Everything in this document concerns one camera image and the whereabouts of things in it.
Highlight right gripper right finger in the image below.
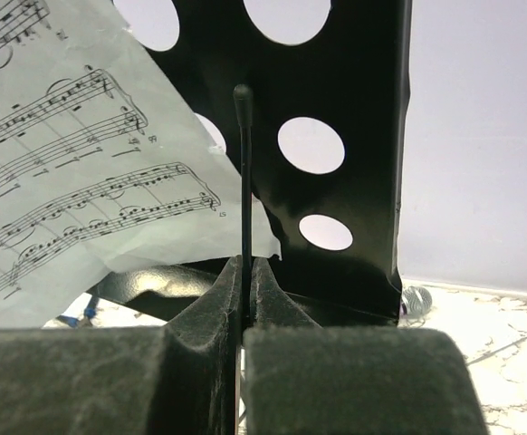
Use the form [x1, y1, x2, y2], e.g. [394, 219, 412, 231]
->
[244, 258, 487, 434]

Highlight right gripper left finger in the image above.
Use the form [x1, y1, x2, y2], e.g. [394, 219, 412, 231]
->
[0, 257, 242, 434]

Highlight sheet music page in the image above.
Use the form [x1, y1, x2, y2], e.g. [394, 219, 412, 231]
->
[0, 0, 283, 330]

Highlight black perforated music stand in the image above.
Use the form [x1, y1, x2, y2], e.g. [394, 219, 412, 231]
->
[115, 1, 412, 326]

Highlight purple glitter microphone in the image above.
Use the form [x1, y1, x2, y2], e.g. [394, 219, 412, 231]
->
[399, 285, 433, 326]

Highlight thin metal conductor baton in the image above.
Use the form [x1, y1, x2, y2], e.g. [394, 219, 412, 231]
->
[465, 335, 527, 366]

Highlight blue handled pliers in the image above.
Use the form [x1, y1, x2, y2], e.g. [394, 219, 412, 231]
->
[54, 294, 100, 329]

